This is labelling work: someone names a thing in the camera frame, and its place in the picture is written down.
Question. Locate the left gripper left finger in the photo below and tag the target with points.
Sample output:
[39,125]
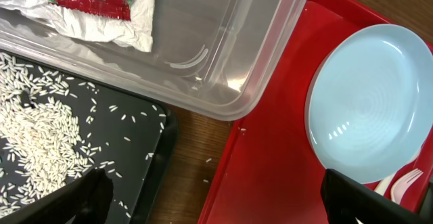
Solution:
[85,200]

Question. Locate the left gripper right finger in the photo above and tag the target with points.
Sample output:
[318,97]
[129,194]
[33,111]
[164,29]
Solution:
[349,202]

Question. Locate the food scraps and rice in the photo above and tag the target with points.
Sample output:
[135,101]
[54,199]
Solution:
[40,136]

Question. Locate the white napkin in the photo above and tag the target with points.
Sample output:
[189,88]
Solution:
[135,33]

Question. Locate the pink plastic fork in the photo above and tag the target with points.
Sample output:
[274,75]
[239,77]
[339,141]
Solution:
[403,184]

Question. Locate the clear plastic bin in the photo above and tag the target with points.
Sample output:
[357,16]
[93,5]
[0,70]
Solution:
[213,57]

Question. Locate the black plastic bin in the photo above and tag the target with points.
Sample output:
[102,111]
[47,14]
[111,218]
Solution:
[135,142]

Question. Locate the red plastic tray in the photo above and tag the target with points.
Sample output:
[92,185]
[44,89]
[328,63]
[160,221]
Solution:
[268,172]

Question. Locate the white plastic spoon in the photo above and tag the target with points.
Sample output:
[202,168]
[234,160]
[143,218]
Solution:
[383,184]

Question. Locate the light blue plate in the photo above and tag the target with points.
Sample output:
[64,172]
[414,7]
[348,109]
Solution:
[368,109]

